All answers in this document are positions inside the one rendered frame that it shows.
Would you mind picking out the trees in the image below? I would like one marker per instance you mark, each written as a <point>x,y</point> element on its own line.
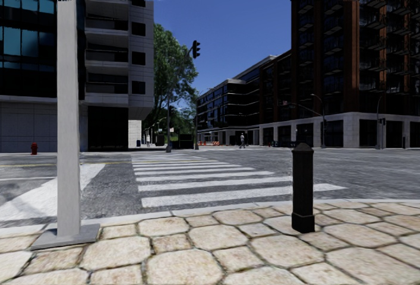
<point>170,74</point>

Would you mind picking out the person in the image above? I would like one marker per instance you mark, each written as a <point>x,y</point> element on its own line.
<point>242,140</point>
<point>148,139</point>

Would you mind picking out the grey street lamp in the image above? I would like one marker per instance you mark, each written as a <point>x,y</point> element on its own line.
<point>322,117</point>

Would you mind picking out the red fire hydrant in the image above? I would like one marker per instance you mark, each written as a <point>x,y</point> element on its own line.
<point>34,148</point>

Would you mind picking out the traffic light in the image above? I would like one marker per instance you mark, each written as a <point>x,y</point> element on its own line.
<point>168,121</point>

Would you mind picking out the glass tower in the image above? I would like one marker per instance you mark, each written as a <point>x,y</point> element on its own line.
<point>17,71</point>

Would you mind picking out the dark glass building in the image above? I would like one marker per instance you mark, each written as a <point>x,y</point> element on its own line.
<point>227,107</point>

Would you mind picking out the black bus shelter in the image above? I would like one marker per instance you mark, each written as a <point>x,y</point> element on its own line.
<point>186,141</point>

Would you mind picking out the pale concrete building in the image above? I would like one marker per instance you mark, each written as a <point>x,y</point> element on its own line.
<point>118,71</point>

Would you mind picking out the grey pole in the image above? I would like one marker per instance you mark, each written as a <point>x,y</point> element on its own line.
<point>68,142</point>

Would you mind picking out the red brick building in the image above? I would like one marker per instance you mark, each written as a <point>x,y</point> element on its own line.
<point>359,71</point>

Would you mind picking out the short dark post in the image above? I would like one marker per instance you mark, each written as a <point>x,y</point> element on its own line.
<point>302,185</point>

